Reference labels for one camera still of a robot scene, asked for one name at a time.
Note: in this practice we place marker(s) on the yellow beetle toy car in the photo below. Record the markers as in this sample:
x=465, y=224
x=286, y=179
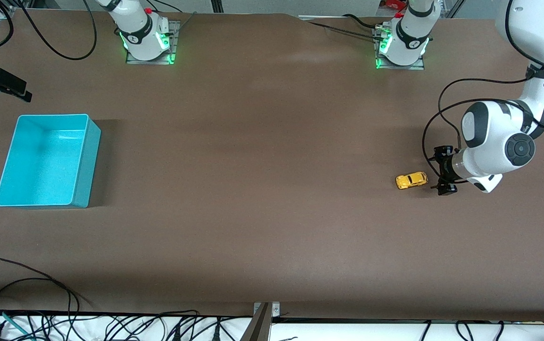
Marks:
x=411, y=180

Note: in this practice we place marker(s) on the red box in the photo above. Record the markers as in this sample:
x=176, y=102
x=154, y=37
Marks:
x=392, y=4

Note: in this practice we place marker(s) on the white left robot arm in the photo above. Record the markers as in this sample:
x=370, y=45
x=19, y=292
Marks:
x=489, y=137

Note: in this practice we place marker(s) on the metal bracket plate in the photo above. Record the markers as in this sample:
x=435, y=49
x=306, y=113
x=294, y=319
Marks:
x=276, y=310

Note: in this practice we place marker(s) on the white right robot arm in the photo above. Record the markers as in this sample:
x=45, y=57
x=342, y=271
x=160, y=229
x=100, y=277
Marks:
x=139, y=33

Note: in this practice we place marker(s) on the turquoise plastic bin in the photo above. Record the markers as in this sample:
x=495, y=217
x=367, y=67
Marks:
x=40, y=161

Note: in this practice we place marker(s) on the slanted aluminium post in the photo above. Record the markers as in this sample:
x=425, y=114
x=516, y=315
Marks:
x=257, y=329

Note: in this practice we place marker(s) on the aluminium table edge rail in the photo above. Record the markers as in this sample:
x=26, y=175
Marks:
x=4, y=13

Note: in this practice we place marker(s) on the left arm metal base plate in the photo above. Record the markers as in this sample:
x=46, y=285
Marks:
x=399, y=67

